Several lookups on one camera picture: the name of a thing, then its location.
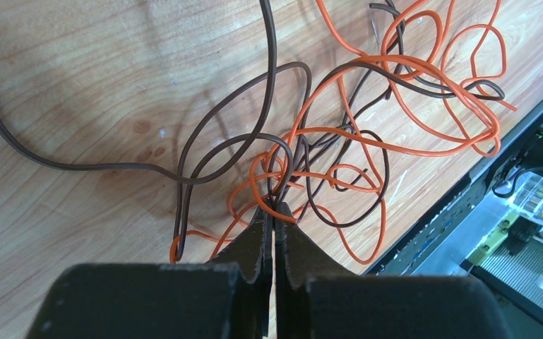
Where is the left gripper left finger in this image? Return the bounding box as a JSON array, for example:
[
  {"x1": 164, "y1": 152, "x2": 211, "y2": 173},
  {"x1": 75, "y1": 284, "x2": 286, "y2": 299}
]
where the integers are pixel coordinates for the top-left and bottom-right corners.
[{"x1": 210, "y1": 208, "x2": 273, "y2": 338}]

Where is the orange wire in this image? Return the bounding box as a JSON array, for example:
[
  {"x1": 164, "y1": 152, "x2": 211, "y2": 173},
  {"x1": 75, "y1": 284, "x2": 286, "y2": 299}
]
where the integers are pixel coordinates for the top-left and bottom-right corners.
[{"x1": 169, "y1": 0, "x2": 518, "y2": 266}]

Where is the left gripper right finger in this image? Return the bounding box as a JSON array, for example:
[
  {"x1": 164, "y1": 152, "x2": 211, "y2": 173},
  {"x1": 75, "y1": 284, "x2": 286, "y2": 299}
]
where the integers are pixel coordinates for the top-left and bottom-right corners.
[{"x1": 275, "y1": 217, "x2": 351, "y2": 338}]

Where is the dark brown wire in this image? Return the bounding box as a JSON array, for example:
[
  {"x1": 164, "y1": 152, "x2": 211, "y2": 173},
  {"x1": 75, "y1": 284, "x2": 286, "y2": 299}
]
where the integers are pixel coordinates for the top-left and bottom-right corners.
[{"x1": 0, "y1": 0, "x2": 506, "y2": 262}]

